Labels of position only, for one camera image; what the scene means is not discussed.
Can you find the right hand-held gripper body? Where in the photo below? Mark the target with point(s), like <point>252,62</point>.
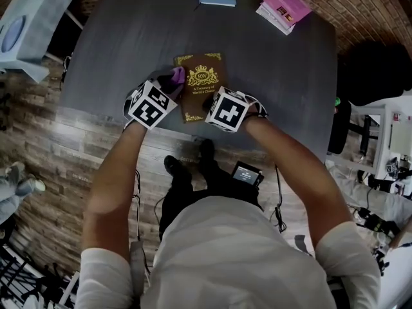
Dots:
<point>228,110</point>

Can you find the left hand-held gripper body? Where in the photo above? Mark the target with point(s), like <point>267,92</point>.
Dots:
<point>148,107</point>

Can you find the purple cloth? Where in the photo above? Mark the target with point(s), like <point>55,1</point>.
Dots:
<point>176,77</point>

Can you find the brown gold-printed book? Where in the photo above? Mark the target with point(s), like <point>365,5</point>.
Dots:
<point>202,76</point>

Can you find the person's left forearm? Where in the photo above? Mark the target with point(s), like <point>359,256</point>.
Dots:
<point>109,188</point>

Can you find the person's right forearm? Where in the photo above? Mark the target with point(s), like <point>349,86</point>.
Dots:
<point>299,179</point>

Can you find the person's right black shoe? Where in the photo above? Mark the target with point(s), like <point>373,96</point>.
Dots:
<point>207,150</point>

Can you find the person's black shoe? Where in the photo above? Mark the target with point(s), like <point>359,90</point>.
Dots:
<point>175,167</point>
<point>207,150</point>

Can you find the person's left black shoe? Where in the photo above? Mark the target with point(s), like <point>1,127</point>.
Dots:
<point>175,167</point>

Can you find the person's black trousers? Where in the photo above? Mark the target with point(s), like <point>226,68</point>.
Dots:
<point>199,185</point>

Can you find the white booklet stack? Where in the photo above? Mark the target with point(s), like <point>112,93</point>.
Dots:
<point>273,18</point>

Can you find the pink booklet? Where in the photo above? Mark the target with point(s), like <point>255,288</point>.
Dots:
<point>288,5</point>

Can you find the black office chair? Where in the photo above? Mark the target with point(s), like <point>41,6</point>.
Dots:
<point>363,76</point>

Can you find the light blue covered chair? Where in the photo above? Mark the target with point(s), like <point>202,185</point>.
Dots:
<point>30,27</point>

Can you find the person's white shirt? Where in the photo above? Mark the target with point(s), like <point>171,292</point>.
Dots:
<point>231,256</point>

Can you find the white side table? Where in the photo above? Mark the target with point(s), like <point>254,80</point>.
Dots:
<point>373,130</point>

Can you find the black metal rack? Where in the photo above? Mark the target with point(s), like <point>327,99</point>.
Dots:
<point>25,278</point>

